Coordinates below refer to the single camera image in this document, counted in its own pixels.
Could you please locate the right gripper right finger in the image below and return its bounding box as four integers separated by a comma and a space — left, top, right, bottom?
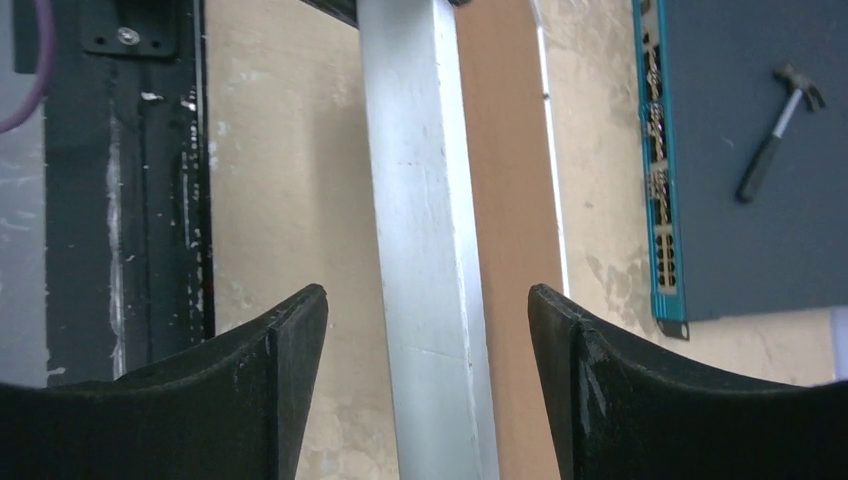
528, 284, 847, 479

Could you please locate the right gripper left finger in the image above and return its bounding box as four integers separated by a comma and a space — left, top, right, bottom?
1, 284, 328, 479

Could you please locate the white picture frame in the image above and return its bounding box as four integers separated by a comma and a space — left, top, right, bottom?
358, 1, 568, 479

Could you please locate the brown cardboard backing board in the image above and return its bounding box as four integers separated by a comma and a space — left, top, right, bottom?
457, 1, 563, 479

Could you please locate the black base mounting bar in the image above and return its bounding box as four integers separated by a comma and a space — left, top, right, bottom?
1, 1, 215, 388

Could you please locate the dark network switch box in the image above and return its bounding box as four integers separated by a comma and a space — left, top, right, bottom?
633, 0, 847, 339

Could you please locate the small black-handled hammer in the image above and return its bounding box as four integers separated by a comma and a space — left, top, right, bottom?
735, 64, 826, 204

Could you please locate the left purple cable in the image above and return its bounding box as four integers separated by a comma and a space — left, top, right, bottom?
0, 0, 58, 135

